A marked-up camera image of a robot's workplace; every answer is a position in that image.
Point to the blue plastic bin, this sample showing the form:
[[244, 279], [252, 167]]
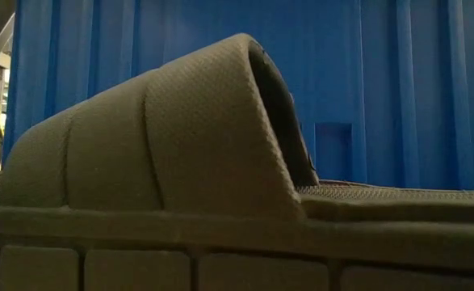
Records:
[[382, 81]]

